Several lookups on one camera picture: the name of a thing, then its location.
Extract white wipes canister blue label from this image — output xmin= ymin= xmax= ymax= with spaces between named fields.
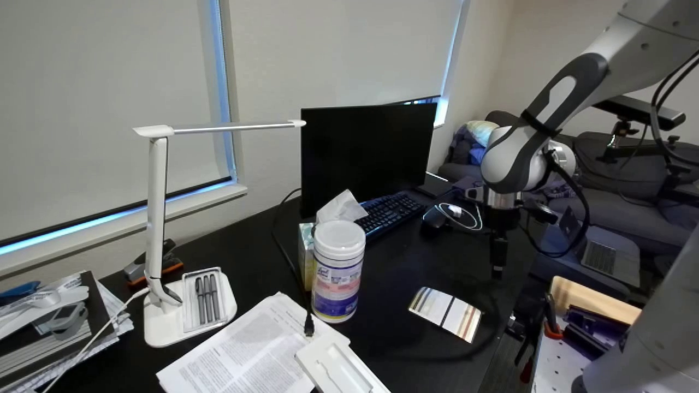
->
xmin=310 ymin=219 xmax=369 ymax=325

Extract small blue device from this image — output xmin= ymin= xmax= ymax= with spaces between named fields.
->
xmin=561 ymin=303 xmax=629 ymax=360

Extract dark grey pen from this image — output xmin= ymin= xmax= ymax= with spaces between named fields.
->
xmin=207 ymin=271 xmax=223 ymax=325
xmin=199 ymin=271 xmax=213 ymax=328
xmin=190 ymin=274 xmax=207 ymax=328

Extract thin black cable with plug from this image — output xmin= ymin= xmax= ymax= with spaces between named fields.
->
xmin=271 ymin=212 xmax=317 ymax=341

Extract light blue yellow cloth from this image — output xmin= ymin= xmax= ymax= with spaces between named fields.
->
xmin=451 ymin=119 xmax=505 ymax=169

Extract black computer monitor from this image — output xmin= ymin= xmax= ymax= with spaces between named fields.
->
xmin=298 ymin=97 xmax=442 ymax=221

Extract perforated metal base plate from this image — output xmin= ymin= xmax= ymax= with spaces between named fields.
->
xmin=529 ymin=333 xmax=591 ymax=393

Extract white desk lamp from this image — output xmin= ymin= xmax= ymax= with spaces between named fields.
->
xmin=130 ymin=119 xmax=307 ymax=351

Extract printed white paper document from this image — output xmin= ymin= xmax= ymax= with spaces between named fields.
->
xmin=155 ymin=289 xmax=352 ymax=393

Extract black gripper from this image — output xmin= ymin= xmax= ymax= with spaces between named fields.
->
xmin=484 ymin=208 xmax=521 ymax=283

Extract clear plastic document folders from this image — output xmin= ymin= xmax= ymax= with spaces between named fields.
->
xmin=0 ymin=269 xmax=138 ymax=393

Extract black and red stapler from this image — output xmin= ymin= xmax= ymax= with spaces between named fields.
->
xmin=122 ymin=239 xmax=185 ymax=286

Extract flat white plastic box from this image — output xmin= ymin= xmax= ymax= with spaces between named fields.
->
xmin=292 ymin=337 xmax=392 ymax=393

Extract black computer mouse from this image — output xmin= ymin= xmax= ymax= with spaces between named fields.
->
xmin=420 ymin=202 xmax=469 ymax=237

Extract white charging cable with adapter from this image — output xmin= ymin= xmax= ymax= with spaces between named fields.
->
xmin=431 ymin=202 xmax=487 ymax=237

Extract grey open laptop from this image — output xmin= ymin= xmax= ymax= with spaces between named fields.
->
xmin=556 ymin=205 xmax=645 ymax=291

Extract white roller blind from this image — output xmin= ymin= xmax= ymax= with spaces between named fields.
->
xmin=227 ymin=0 xmax=466 ymax=192
xmin=0 ymin=0 xmax=235 ymax=242

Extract black stereo camera on stand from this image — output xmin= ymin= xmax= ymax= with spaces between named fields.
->
xmin=591 ymin=92 xmax=687 ymax=159

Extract purple cloth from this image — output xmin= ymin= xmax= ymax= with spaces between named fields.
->
xmin=540 ymin=173 xmax=585 ymax=203

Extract white striped packet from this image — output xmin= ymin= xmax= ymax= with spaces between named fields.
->
xmin=406 ymin=284 xmax=484 ymax=346

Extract black keyboard blue backlight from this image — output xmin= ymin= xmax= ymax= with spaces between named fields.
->
xmin=353 ymin=188 xmax=433 ymax=242

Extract blue book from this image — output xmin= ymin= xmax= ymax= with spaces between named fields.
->
xmin=0 ymin=277 xmax=44 ymax=309

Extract dark grey couch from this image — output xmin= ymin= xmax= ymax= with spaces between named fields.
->
xmin=434 ymin=107 xmax=699 ymax=296

